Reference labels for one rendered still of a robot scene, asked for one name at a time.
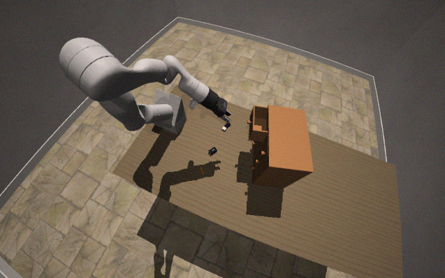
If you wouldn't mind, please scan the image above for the black 9v battery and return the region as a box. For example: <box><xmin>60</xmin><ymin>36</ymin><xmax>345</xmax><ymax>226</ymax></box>
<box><xmin>208</xmin><ymin>147</ymin><xmax>217</xmax><ymax>155</ymax></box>

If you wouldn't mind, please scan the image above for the small brown wooden chest of drawers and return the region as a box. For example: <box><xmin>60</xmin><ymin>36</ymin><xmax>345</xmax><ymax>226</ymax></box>
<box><xmin>251</xmin><ymin>105</ymin><xmax>314</xmax><ymax>188</ymax></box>

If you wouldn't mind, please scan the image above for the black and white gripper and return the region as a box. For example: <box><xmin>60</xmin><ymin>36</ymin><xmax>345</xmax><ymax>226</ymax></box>
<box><xmin>189</xmin><ymin>82</ymin><xmax>231</xmax><ymax>123</ymax></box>

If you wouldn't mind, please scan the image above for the black and white eraser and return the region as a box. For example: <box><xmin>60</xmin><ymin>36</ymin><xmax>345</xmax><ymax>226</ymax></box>
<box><xmin>222</xmin><ymin>122</ymin><xmax>231</xmax><ymax>131</ymax></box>

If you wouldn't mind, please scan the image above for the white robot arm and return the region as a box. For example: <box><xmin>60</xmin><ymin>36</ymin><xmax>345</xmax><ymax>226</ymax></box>
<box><xmin>59</xmin><ymin>38</ymin><xmax>199</xmax><ymax>131</ymax></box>

